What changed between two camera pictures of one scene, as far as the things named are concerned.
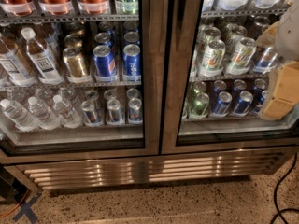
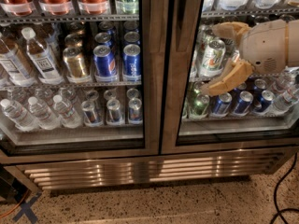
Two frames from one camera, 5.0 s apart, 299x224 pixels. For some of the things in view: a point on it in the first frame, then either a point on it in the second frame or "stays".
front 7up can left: [212, 64] stays
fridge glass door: [216, 79] stays
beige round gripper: [289, 36] → [264, 46]
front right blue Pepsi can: [132, 62] stays
